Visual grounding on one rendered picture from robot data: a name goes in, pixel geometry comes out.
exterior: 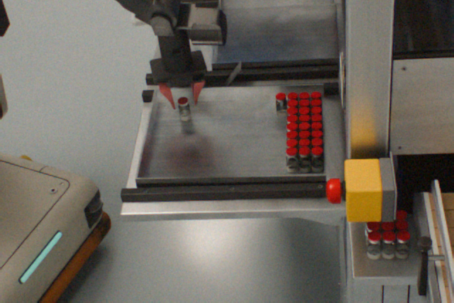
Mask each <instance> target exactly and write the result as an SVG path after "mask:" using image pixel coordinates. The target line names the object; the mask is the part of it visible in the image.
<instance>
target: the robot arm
mask: <svg viewBox="0 0 454 303"><path fill-rule="evenodd" d="M116 1H117V2H118V3H119V4H120V5H122V7H124V8H125V9H126V10H128V11H130V12H132V13H134V14H135V17H136V18H138V19H139V20H141V21H143V22H145V23H147V24H148V25H150V26H152V28H153V31H154V33H155V35H157V37H158V42H159V46H160V53H161V58H158V59H154V60H151V61H150V68H151V71H152V74H153V80H154V83H155V85H159V88H160V91H161V93H162V94H163V95H164V96H165V97H166V98H167V99H168V100H169V101H170V103H171V105H172V107H173V109H175V104H174V98H173V95H172V90H171V88H175V87H181V86H185V85H189V84H190V85H191V86H192V94H193V98H194V104H195V105H196V103H197V100H198V96H199V93H200V91H201V90H202V89H203V87H204V85H205V80H204V73H205V75H207V74H208V72H207V67H206V63H205V60H204V56H203V54H202V51H200V50H196V51H192V52H191V48H190V43H189V40H191V42H192V45H225V44H226V41H227V34H228V24H227V18H226V14H225V13H223V10H221V9H218V8H206V7H196V4H182V3H180V0H116ZM157 83H158V84H157Z"/></svg>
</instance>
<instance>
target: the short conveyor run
mask: <svg viewBox="0 0 454 303"><path fill-rule="evenodd" d="M431 191H432V193H428V192H423V194H422V192H415V193H414V196H413V206H412V217H413V218H414V227H415V232H416V241H417V246H418V251H419V266H418V275H417V289H418V294H419V295H421V298H422V303H454V192H448V193H441V192H440V188H439V183H438V180H431ZM436 278H437V279H436Z"/></svg>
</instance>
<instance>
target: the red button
mask: <svg viewBox="0 0 454 303"><path fill-rule="evenodd" d="M342 194H343V187H341V181H340V178H331V179H329V180H328V181H327V184H326V196H327V200H328V202H329V203H331V204H340V203H341V195H342Z"/></svg>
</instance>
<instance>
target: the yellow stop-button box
mask: <svg viewBox="0 0 454 303"><path fill-rule="evenodd" d="M344 168H345V180H343V201H344V202H345V206H346V219H347V221H348V222H371V221H382V222H392V221H393V218H394V179H393V173H392V164H391V160H390V158H380V159H379V160H377V159H369V160H346V161H345V164H344Z"/></svg>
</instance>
